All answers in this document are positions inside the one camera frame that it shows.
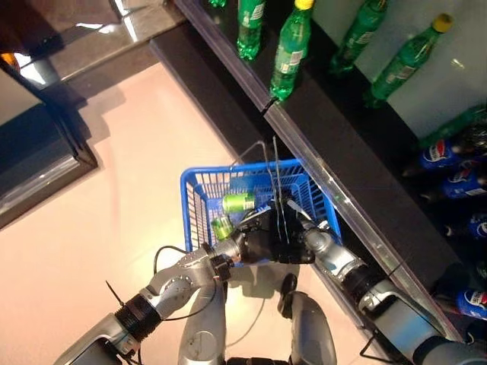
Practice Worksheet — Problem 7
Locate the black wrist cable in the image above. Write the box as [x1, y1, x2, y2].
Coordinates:
[153, 245, 220, 322]
[358, 328, 387, 360]

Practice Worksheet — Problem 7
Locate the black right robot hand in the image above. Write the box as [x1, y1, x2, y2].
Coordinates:
[269, 191, 317, 265]

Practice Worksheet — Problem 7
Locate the black zip tie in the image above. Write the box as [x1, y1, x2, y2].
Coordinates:
[105, 280, 126, 307]

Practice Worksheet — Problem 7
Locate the blue plastic shopping basket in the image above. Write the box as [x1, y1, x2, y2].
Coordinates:
[179, 158, 343, 267]

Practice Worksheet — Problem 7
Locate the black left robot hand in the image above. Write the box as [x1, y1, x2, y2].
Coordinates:
[230, 214, 279, 265]

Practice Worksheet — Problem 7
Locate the white plastic tab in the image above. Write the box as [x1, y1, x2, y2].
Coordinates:
[285, 199, 311, 221]

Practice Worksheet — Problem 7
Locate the Pepsi cola bottle blue label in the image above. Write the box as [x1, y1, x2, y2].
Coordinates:
[239, 203, 275, 233]
[443, 211, 487, 243]
[420, 167, 487, 202]
[433, 265, 487, 320]
[403, 127, 487, 178]

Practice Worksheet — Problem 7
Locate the silver robot leg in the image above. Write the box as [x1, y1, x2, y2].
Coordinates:
[177, 283, 229, 365]
[276, 272, 338, 365]

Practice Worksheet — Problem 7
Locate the dark glossy counter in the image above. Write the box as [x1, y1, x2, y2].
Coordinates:
[0, 52, 99, 229]

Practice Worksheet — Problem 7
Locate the silver left robot leg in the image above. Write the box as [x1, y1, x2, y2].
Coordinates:
[177, 283, 229, 365]

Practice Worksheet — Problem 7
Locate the black shelf base deck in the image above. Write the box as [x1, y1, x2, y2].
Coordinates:
[148, 22, 381, 365]

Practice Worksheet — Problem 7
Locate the green soda bottle, carried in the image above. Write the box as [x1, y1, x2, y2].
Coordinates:
[221, 192, 256, 214]

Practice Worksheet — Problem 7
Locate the metal wire basket handle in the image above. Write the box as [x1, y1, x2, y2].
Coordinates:
[230, 141, 282, 244]
[266, 136, 292, 246]

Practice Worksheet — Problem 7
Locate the silver right robot leg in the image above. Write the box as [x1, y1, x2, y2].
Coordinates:
[276, 272, 338, 365]

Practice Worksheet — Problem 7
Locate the green bottle inside basket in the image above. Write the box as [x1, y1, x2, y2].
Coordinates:
[210, 216, 234, 241]

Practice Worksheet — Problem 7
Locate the dark shelf board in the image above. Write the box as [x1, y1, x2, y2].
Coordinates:
[264, 56, 487, 343]
[173, 0, 290, 111]

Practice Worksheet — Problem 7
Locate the chrome pole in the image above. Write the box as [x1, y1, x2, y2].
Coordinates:
[108, 0, 138, 43]

